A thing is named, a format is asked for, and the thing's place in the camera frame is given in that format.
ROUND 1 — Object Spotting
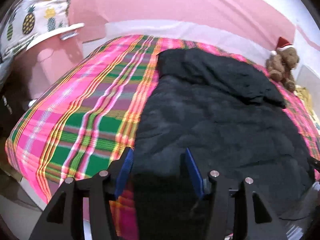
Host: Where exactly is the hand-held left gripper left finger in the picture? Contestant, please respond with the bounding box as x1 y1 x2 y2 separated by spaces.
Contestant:
29 147 135 240

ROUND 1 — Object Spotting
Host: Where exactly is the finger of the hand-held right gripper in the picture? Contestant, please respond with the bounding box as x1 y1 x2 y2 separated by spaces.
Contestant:
309 156 320 173

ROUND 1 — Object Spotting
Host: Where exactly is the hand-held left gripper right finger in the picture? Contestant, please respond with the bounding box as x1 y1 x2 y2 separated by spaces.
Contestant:
180 147 288 240

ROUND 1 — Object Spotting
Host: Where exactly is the black puffer jacket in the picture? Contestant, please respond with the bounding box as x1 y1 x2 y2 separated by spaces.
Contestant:
129 48 316 240

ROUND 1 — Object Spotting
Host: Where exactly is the pink green plaid blanket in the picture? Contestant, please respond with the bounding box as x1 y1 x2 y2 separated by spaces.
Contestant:
5 34 320 240

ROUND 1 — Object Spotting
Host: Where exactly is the yellow cloth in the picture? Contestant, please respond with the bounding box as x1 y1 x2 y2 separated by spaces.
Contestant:
295 85 320 128

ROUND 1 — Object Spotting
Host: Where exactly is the white panel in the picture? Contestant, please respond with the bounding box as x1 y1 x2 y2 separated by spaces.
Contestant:
299 64 320 88

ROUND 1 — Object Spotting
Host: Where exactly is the brown teddy bear santa hat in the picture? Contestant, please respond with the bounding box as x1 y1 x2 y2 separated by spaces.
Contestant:
265 36 300 93

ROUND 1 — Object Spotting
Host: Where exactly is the dark bag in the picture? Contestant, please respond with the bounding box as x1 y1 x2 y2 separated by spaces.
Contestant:
0 80 30 140

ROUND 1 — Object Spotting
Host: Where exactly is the pink cloth backdrop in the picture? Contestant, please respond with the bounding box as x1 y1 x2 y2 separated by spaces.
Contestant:
69 0 297 50

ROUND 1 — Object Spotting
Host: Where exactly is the pineapple print cloth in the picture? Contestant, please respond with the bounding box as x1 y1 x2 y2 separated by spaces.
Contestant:
0 0 73 80

